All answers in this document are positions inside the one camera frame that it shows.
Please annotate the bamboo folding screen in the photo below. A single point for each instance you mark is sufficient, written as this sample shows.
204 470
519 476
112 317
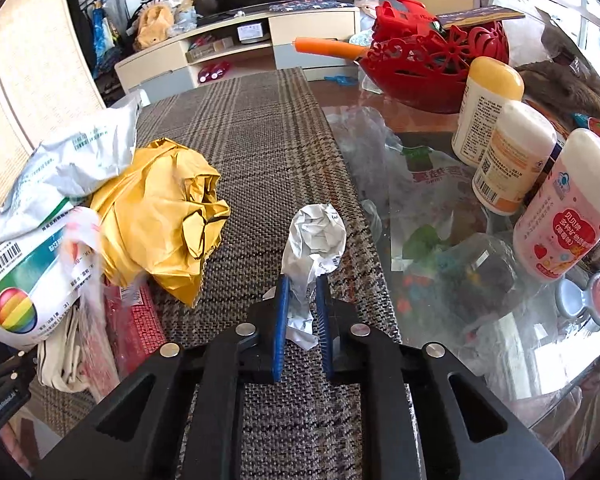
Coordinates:
45 84

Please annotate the white rainbow-logo carton box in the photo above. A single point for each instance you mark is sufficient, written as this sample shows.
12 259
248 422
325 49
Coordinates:
44 272

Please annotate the yellow-capped white bottle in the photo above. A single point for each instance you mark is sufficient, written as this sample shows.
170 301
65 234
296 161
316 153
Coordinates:
490 84

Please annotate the white orange-label bottle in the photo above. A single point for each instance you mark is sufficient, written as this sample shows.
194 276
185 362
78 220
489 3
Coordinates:
518 149

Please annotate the silver white wrapper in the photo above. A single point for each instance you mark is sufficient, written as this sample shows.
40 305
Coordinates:
315 245

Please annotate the pink hairbrush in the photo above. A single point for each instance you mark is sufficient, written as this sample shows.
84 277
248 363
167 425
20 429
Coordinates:
573 301

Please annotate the cream grey tv cabinet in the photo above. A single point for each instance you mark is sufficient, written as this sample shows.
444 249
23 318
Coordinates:
249 44

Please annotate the white pink-label bottle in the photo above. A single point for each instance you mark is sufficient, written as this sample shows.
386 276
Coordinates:
562 222

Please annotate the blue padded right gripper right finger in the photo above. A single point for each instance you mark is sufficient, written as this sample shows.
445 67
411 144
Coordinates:
424 414

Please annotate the red openwork basket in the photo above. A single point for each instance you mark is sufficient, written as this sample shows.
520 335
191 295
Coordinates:
422 59

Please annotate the red cup with foil lid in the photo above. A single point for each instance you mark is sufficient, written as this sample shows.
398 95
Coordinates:
133 326

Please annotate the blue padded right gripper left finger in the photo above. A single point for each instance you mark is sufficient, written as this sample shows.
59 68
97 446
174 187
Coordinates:
180 413

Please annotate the yellow crumpled paper bag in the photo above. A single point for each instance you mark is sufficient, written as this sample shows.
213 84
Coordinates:
162 217

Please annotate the orange handle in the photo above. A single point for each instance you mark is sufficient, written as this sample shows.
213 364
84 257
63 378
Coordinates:
329 47

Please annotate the plaid grey table cloth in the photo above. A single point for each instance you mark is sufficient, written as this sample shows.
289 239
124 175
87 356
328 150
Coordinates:
270 140

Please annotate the yellow plush toy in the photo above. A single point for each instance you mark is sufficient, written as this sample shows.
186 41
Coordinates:
153 26

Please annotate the grey white mailer bag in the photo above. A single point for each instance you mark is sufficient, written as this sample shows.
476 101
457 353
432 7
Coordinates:
72 165

